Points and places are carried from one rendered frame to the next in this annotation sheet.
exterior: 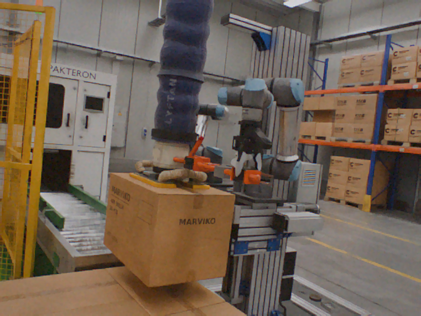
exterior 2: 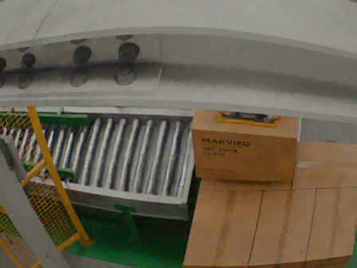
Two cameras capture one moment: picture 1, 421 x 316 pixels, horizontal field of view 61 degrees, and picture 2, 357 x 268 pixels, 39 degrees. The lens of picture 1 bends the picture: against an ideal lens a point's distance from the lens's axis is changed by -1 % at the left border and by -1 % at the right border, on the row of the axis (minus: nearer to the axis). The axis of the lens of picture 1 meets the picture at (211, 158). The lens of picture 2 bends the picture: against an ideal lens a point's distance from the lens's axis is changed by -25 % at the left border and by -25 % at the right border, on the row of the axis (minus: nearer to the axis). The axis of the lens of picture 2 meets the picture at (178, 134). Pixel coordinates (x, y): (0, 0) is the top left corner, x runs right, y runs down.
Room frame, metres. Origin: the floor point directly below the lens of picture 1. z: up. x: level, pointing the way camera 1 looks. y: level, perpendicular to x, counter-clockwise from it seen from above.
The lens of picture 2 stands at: (0.28, 1.94, 3.59)
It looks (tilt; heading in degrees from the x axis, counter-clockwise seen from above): 49 degrees down; 322
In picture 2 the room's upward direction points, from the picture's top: 9 degrees counter-clockwise
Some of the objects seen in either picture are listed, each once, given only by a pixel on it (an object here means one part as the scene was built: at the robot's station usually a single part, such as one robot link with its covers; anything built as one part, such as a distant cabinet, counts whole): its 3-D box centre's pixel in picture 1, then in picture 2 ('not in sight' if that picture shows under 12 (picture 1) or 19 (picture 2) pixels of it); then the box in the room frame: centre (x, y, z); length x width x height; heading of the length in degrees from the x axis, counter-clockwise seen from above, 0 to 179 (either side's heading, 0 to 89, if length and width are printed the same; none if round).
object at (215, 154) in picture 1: (212, 156); not in sight; (2.40, -0.01, 1.20); 0.13 x 0.12 x 0.14; 82
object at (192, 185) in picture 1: (184, 179); not in sight; (1.89, 0.13, 1.10); 0.34 x 0.10 x 0.05; 35
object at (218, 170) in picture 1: (225, 172); not in sight; (1.45, -0.06, 1.19); 0.07 x 0.07 x 0.04; 35
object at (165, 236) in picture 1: (163, 221); (252, 130); (1.83, 0.21, 0.88); 0.60 x 0.40 x 0.40; 35
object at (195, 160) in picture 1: (197, 163); not in sight; (1.63, 0.06, 1.20); 0.10 x 0.08 x 0.06; 125
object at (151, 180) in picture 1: (151, 177); (249, 115); (1.78, 0.29, 1.10); 0.34 x 0.10 x 0.05; 35
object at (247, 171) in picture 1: (245, 175); not in sight; (1.34, -0.13, 1.20); 0.08 x 0.07 x 0.05; 35
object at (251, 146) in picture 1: (247, 136); not in sight; (1.36, -0.13, 1.34); 0.09 x 0.08 x 0.12; 35
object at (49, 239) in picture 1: (35, 222); (27, 184); (2.88, 1.36, 0.50); 2.31 x 0.05 x 0.19; 37
